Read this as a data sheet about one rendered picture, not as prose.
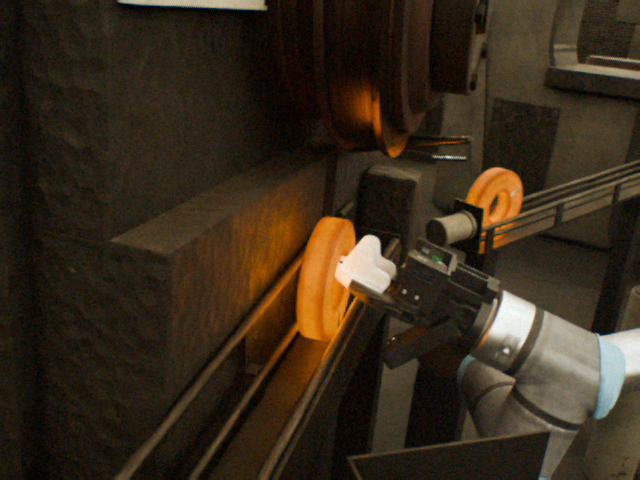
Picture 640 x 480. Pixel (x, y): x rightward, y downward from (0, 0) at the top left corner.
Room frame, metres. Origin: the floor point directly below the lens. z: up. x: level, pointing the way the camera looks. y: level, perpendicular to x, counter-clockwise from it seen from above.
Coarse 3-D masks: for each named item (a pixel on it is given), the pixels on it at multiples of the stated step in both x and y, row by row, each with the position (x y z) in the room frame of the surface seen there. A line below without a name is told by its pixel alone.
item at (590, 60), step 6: (588, 60) 5.51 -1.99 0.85; (594, 60) 5.43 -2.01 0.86; (600, 60) 5.37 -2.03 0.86; (606, 60) 5.34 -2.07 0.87; (612, 60) 5.31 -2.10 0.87; (618, 60) 5.28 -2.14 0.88; (624, 60) 5.39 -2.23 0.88; (630, 60) 5.52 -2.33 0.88; (636, 60) 5.65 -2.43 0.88; (606, 66) 5.32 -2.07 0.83; (612, 66) 5.29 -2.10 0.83; (618, 66) 5.27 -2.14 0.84; (624, 66) 5.25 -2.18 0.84; (630, 66) 5.24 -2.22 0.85; (636, 66) 5.23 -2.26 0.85
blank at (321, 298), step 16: (320, 224) 0.77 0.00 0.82; (336, 224) 0.77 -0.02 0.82; (352, 224) 0.82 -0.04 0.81; (320, 240) 0.74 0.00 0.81; (336, 240) 0.74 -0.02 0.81; (352, 240) 0.82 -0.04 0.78; (304, 256) 0.73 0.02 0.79; (320, 256) 0.72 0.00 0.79; (336, 256) 0.75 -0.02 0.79; (304, 272) 0.71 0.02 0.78; (320, 272) 0.71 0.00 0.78; (304, 288) 0.71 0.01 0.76; (320, 288) 0.70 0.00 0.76; (336, 288) 0.80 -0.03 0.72; (304, 304) 0.71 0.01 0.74; (320, 304) 0.70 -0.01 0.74; (336, 304) 0.77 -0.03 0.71; (304, 320) 0.71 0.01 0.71; (320, 320) 0.70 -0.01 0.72; (336, 320) 0.77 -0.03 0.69; (320, 336) 0.72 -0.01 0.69
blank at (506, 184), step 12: (492, 168) 1.35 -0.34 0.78; (480, 180) 1.32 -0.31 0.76; (492, 180) 1.31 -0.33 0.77; (504, 180) 1.33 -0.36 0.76; (516, 180) 1.36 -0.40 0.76; (480, 192) 1.29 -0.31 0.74; (492, 192) 1.31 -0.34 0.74; (504, 192) 1.35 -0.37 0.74; (516, 192) 1.37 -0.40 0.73; (480, 204) 1.29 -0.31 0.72; (504, 204) 1.37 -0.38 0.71; (516, 204) 1.37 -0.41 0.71; (492, 216) 1.36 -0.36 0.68; (504, 216) 1.35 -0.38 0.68
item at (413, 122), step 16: (400, 0) 0.74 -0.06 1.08; (416, 0) 0.76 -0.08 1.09; (432, 0) 0.78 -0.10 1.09; (400, 16) 0.74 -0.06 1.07; (416, 16) 0.77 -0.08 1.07; (432, 16) 0.79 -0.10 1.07; (400, 32) 0.75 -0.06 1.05; (416, 32) 0.77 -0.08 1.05; (400, 48) 0.75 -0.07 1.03; (416, 48) 0.78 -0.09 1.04; (400, 64) 0.76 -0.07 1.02; (416, 64) 0.79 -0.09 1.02; (400, 80) 0.77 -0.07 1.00; (416, 80) 0.81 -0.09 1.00; (400, 96) 0.79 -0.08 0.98; (416, 96) 0.83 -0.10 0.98; (432, 96) 0.90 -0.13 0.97; (400, 112) 0.81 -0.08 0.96; (416, 112) 0.88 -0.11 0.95; (400, 128) 0.86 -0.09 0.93; (416, 128) 0.94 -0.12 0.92
